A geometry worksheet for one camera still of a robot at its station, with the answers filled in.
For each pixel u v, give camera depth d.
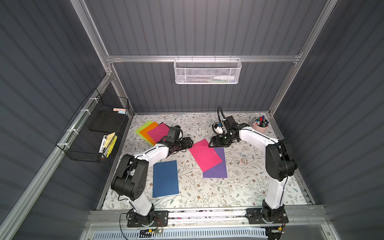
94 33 0.77
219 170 0.91
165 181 0.86
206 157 0.97
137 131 1.10
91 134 0.73
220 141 0.83
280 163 0.51
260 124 0.99
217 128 0.88
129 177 0.48
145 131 1.09
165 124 1.15
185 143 0.83
